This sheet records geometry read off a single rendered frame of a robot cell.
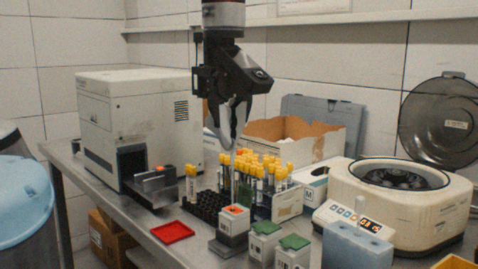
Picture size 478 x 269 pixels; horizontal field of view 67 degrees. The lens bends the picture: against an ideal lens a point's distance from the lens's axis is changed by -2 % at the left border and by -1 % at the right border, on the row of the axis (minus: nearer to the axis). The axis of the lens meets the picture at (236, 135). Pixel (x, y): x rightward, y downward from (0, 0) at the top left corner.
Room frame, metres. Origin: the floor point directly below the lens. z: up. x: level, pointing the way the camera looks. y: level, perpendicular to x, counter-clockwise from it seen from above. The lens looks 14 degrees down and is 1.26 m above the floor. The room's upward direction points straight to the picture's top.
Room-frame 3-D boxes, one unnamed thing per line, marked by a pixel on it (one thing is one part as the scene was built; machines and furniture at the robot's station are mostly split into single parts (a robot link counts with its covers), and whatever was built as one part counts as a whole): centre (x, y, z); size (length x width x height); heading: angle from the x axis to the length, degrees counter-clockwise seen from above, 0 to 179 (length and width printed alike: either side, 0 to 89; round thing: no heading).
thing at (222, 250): (0.64, 0.00, 0.89); 0.09 x 0.05 x 0.04; 130
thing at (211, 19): (0.65, 0.02, 1.30); 0.08 x 0.08 x 0.05
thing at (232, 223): (0.64, 0.00, 0.92); 0.05 x 0.04 x 0.06; 130
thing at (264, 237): (0.59, -0.05, 0.91); 0.05 x 0.04 x 0.07; 130
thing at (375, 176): (0.72, -0.34, 0.97); 0.15 x 0.15 x 0.07
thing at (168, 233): (0.68, 0.13, 0.88); 0.07 x 0.07 x 0.01; 40
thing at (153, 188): (0.85, 0.23, 0.92); 0.21 x 0.07 x 0.05; 40
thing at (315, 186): (0.87, -0.24, 0.92); 0.24 x 0.12 x 0.10; 130
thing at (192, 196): (0.77, 0.05, 0.93); 0.17 x 0.09 x 0.11; 41
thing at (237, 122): (0.67, 0.01, 1.11); 0.06 x 0.03 x 0.09; 40
